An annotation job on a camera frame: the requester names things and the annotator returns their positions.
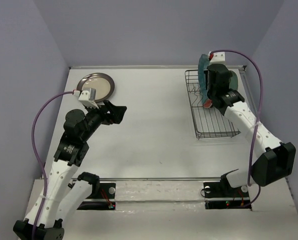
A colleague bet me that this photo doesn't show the red plate with teal flower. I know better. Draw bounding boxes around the red plate with teal flower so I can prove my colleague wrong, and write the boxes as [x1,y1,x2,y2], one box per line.
[202,99,213,109]

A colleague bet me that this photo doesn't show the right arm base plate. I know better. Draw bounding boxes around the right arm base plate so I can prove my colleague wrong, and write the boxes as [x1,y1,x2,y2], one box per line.
[200,181,252,210]

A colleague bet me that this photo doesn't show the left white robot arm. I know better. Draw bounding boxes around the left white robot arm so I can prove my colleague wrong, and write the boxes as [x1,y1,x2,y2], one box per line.
[13,100,127,240]

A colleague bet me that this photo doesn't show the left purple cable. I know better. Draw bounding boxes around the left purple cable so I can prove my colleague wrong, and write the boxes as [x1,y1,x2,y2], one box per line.
[31,91,76,240]

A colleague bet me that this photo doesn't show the teal scalloped plate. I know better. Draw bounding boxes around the teal scalloped plate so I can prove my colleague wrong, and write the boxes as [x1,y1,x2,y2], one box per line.
[197,54,210,103]

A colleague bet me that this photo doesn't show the cream plate with brown rim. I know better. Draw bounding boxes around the cream plate with brown rim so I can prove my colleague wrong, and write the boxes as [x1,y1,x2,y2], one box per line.
[76,72,115,103]

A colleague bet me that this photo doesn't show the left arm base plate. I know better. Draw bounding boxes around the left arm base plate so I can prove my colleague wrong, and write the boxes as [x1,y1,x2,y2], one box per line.
[77,182,116,211]

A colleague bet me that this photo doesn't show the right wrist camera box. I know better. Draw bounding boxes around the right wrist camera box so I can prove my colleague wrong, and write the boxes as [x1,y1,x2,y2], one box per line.
[208,51,226,65]

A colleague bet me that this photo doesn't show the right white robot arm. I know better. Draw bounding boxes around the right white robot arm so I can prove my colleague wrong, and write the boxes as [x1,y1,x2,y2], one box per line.
[207,63,296,196]

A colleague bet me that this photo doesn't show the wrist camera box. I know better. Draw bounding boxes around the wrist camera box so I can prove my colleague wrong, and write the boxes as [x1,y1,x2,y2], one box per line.
[73,88,99,109]
[208,51,226,65]

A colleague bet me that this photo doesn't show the light green flower plate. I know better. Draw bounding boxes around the light green flower plate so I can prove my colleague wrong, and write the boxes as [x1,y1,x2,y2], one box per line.
[229,70,239,91]

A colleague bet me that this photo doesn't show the black wire dish rack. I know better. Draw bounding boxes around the black wire dish rack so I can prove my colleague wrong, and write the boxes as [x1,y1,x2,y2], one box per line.
[184,69,240,140]

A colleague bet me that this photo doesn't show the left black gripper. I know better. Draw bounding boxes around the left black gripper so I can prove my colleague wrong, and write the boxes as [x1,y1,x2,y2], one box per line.
[81,100,127,141]

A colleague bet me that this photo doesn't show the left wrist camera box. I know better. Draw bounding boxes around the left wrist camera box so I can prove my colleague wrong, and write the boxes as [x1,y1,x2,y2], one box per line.
[73,88,99,109]

